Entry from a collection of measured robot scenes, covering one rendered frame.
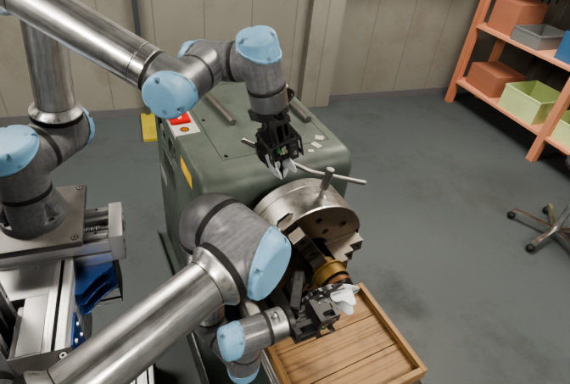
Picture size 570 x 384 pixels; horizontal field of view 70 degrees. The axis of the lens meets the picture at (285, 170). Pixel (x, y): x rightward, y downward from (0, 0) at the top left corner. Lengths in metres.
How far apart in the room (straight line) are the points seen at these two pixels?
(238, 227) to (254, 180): 0.43
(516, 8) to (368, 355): 3.67
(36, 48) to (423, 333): 2.14
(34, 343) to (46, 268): 0.21
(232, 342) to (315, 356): 0.33
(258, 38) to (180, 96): 0.17
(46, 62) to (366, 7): 3.38
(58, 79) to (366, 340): 1.02
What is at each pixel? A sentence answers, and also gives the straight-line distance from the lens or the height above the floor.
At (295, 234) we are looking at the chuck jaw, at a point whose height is 1.19.
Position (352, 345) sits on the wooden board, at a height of 0.89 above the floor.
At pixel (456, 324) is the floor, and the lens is 2.57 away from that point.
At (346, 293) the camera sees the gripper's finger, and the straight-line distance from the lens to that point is 1.05.
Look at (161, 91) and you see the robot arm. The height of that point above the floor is 1.63.
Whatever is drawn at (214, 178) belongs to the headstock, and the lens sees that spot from 1.09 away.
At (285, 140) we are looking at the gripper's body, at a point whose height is 1.48.
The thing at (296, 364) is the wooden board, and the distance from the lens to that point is 1.18.
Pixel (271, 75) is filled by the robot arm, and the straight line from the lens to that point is 0.75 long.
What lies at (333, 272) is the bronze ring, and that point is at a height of 1.12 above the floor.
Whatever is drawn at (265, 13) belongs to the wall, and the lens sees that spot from 3.73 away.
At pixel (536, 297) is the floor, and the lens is 2.96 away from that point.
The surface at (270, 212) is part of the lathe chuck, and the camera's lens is 1.07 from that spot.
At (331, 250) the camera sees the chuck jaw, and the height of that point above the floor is 1.10.
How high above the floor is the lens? 1.92
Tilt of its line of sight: 37 degrees down
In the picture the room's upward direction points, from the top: 7 degrees clockwise
